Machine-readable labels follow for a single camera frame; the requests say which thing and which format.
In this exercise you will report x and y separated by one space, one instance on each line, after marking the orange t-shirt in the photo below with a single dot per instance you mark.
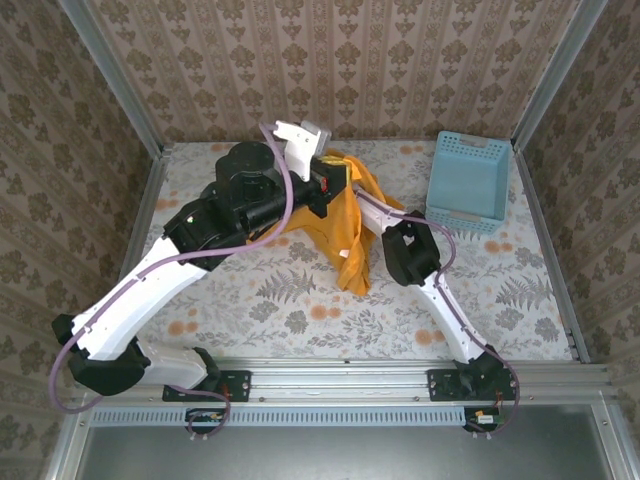
345 225

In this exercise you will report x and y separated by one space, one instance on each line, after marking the light blue plastic basket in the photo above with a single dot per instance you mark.
465 185

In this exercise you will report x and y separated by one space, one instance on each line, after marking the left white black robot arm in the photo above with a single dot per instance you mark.
140 295

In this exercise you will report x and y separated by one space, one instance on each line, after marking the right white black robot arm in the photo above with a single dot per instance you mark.
450 310

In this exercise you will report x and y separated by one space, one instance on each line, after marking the floral tablecloth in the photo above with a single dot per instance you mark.
300 310

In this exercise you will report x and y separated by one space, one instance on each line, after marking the grey metal sheet panel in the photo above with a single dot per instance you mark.
350 455

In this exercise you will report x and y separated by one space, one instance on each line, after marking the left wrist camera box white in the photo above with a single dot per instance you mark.
300 145

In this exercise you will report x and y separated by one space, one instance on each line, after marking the aluminium table side rail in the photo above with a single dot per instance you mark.
134 250
549 250

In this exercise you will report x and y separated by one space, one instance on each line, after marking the aluminium frame post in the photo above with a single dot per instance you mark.
557 75
119 82

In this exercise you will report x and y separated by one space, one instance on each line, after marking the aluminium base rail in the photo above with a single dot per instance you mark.
340 380

